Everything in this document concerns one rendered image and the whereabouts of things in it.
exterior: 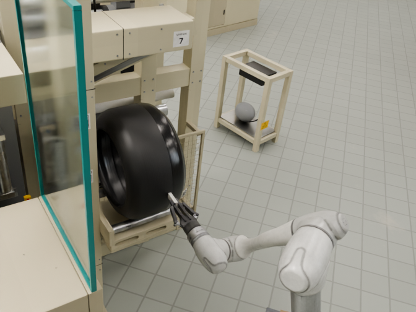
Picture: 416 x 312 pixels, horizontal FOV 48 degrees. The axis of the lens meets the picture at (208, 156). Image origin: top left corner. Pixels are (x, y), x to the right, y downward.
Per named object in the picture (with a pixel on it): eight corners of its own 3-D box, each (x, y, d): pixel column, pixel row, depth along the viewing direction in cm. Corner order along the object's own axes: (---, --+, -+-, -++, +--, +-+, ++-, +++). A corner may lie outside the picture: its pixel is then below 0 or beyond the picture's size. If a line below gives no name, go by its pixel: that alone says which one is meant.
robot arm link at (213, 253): (186, 251, 199) (208, 248, 208) (205, 280, 190) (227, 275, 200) (199, 233, 195) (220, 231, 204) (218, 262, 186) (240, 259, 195)
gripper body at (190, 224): (204, 223, 203) (194, 208, 209) (187, 229, 199) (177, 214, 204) (201, 234, 208) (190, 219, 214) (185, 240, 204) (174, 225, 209)
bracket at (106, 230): (109, 247, 226) (109, 233, 221) (80, 199, 252) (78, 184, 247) (116, 244, 228) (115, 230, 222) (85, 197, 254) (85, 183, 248)
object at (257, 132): (255, 153, 459) (270, 79, 413) (213, 125, 492) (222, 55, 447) (277, 141, 480) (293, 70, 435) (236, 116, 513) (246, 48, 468)
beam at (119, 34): (75, 67, 206) (73, 34, 198) (56, 46, 223) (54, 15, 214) (192, 49, 236) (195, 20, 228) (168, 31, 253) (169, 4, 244)
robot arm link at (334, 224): (296, 208, 168) (283, 231, 158) (340, 196, 156) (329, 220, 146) (314, 236, 171) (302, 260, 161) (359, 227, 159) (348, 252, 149)
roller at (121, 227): (111, 236, 227) (109, 228, 226) (108, 233, 231) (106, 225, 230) (173, 214, 245) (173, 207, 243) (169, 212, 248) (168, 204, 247)
